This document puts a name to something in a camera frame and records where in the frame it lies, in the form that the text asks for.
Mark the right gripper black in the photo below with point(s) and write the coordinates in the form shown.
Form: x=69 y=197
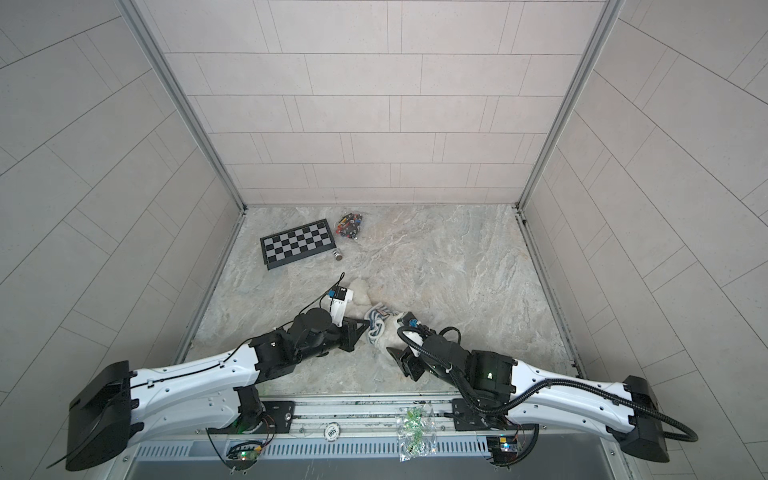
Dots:
x=409 y=362

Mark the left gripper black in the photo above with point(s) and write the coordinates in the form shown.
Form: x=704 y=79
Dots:
x=347 y=335

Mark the blue white striped shirt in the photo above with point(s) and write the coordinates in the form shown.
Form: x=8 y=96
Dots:
x=384 y=324

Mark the white teddy bear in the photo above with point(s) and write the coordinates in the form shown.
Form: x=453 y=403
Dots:
x=361 y=303

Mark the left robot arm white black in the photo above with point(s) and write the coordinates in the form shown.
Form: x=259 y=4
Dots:
x=122 y=406

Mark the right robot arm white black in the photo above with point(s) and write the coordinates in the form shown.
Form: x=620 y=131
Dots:
x=647 y=440

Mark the clear bag green parts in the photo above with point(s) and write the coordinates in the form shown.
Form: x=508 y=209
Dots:
x=416 y=433

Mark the bag of colourful small pieces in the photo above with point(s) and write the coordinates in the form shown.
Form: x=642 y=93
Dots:
x=349 y=225

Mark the black white chessboard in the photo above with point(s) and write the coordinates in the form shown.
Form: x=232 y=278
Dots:
x=297 y=243

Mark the right green circuit board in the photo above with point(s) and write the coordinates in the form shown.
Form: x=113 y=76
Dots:
x=503 y=450

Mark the green circuit board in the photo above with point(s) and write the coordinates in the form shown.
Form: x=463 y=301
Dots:
x=244 y=455
x=503 y=450

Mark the left green circuit board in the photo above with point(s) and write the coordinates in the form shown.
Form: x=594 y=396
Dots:
x=244 y=455

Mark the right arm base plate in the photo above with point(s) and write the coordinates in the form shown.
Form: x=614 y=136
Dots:
x=467 y=419

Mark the aluminium front rail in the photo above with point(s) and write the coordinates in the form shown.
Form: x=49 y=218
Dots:
x=370 y=414

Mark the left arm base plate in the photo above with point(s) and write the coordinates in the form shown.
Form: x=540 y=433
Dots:
x=282 y=414

